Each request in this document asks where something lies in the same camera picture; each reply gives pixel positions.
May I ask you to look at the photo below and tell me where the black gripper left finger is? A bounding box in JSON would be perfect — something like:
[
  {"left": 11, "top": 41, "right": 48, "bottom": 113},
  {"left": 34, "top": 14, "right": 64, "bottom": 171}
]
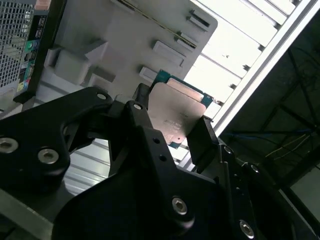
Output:
[{"left": 0, "top": 83, "right": 195, "bottom": 227}]

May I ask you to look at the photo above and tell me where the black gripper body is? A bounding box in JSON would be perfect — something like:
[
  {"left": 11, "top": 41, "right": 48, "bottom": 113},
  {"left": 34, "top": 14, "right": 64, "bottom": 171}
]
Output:
[{"left": 53, "top": 169, "right": 236, "bottom": 240}]

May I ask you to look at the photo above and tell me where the silver CPU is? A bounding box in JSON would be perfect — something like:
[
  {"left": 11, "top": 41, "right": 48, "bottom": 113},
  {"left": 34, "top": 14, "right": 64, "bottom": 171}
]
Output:
[{"left": 147, "top": 69, "right": 216, "bottom": 150}]

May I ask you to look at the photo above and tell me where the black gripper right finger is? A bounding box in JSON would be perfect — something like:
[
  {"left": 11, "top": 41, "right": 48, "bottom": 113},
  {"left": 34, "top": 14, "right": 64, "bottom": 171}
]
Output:
[{"left": 187, "top": 116, "right": 286, "bottom": 240}]

